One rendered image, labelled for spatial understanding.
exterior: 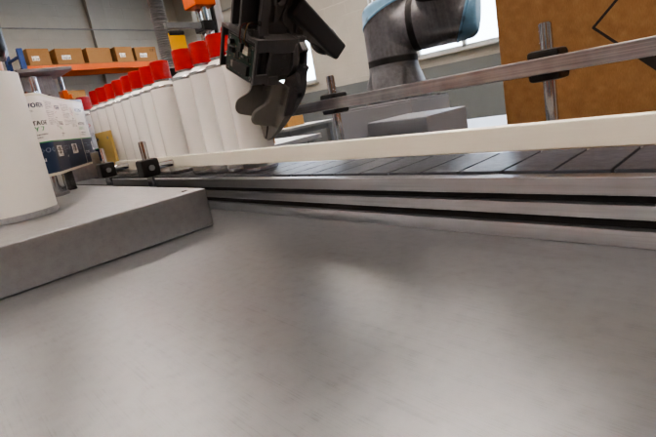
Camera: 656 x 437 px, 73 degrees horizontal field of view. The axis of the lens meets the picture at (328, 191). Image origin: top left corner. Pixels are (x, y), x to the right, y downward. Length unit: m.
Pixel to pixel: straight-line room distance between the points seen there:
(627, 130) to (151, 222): 0.47
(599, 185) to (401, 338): 0.17
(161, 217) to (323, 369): 0.37
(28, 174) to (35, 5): 8.55
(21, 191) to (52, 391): 0.41
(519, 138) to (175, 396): 0.29
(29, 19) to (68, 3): 0.73
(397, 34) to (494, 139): 0.69
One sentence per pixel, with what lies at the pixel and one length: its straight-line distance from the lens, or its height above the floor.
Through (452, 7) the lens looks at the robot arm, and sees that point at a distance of 1.01.
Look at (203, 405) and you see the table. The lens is 0.24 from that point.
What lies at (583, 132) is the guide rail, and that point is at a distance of 0.36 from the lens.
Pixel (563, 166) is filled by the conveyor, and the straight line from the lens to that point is 0.38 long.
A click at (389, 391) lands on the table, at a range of 0.21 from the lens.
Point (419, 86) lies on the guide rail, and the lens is 0.49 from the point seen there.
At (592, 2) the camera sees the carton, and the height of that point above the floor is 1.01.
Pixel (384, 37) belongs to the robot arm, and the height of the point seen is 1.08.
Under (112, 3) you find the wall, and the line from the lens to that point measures 9.79.
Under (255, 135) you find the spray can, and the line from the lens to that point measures 0.64.
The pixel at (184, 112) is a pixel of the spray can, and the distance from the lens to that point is 0.78.
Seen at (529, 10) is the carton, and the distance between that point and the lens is 0.60.
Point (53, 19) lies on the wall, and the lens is 9.23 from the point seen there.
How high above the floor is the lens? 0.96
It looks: 11 degrees down
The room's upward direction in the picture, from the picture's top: 10 degrees counter-clockwise
